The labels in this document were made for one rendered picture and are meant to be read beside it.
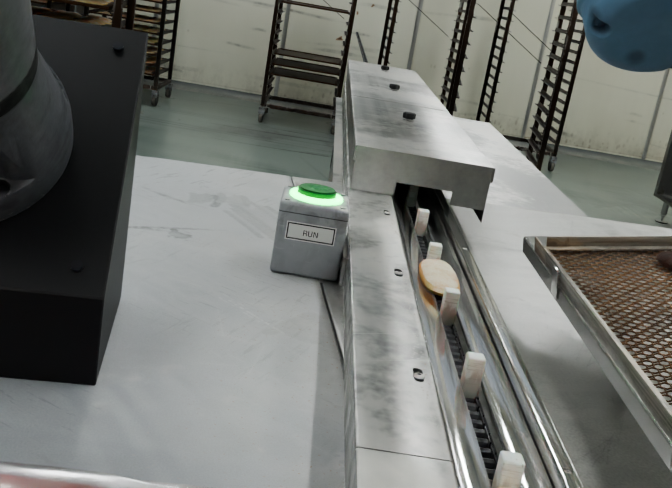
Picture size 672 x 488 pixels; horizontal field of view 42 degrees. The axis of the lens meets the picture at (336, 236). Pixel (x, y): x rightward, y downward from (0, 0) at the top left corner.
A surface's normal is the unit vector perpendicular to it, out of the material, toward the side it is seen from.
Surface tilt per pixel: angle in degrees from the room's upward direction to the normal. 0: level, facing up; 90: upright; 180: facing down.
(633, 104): 90
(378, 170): 90
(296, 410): 0
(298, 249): 90
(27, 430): 0
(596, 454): 0
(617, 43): 135
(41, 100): 83
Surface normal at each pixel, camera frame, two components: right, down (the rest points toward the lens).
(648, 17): -0.04, 0.87
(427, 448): 0.17, -0.95
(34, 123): 0.94, 0.23
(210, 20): -0.01, 0.28
